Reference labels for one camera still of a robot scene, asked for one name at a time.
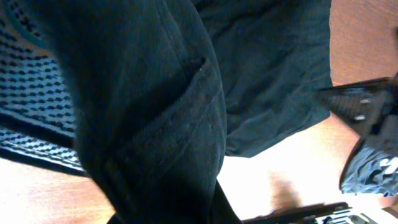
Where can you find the black shorts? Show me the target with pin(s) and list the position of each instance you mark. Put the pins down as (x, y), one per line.
(148, 97)

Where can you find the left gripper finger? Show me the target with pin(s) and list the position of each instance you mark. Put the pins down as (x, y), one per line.
(368, 107)

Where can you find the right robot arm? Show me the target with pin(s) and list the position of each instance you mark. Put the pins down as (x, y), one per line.
(335, 213)

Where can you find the dark grey garment with white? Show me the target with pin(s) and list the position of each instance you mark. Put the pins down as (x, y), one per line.
(371, 169)

